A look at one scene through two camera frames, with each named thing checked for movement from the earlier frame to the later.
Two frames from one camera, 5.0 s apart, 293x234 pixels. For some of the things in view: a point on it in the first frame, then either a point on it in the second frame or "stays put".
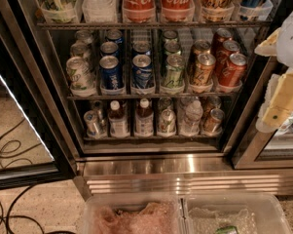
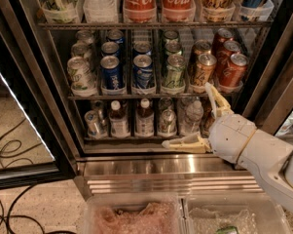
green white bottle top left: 58,2 stays put
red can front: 233,73 stays put
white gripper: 290,42 to 231,136
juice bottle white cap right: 144,120 stays put
